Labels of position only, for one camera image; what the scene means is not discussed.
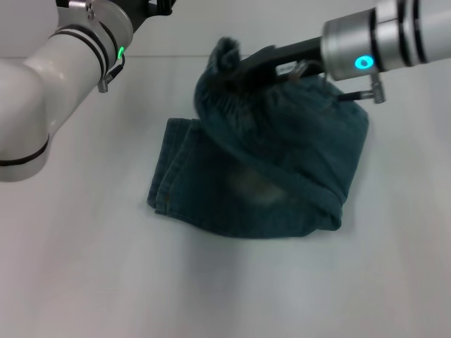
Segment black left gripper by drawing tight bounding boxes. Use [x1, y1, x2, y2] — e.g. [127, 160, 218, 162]
[118, 0, 178, 33]

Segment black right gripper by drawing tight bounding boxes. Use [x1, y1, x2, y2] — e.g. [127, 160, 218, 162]
[217, 36, 329, 92]

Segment blue denim shorts with print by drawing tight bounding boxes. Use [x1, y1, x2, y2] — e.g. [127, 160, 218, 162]
[145, 36, 371, 241]

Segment left arm cable with connector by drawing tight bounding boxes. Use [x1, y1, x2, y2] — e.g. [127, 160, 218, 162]
[97, 55, 127, 94]

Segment arm cable with connector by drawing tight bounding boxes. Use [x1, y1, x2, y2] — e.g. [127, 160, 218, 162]
[337, 71, 388, 105]
[97, 55, 127, 94]

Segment right arm cable with connector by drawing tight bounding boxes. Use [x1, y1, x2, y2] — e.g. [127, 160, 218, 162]
[337, 71, 388, 105]

